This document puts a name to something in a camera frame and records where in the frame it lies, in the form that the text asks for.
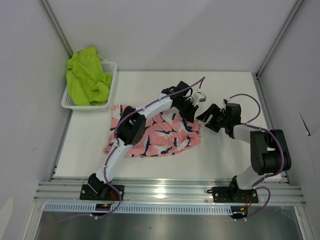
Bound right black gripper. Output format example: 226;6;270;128
196;104;229;133

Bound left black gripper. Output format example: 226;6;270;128
174;99;199;124

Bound pink shark print shorts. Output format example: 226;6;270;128
103;104;203;158

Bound lime green shorts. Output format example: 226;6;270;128
66;46;113;107

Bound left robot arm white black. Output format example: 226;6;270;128
80;77;205;200

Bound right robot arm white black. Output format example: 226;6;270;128
197;103;292;203

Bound white plastic basket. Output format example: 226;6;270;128
61;60;118;112

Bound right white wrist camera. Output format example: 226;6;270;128
223;99;230;105

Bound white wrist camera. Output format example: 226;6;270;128
192;92;207;105
223;99;230;105

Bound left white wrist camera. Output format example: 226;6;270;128
192;92;207;105

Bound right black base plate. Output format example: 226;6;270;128
206;186;259;204

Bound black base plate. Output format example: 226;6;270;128
206;186;259;204
79;184;125;202

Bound aluminium mounting rail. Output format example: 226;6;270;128
33;177;306;207

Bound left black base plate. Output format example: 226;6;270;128
79;184;125;202

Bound white slotted cable duct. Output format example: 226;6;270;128
43;202;232;216

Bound right aluminium frame post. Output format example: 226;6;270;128
255;0;307;81

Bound aluminium frame post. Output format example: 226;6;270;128
255;0;307;81
38;0;73;58

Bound left aluminium frame post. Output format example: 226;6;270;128
38;0;73;58

